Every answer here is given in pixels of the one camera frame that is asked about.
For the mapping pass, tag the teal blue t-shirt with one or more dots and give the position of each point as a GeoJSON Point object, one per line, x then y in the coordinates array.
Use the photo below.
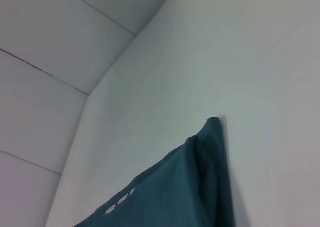
{"type": "Point", "coordinates": [180, 187]}

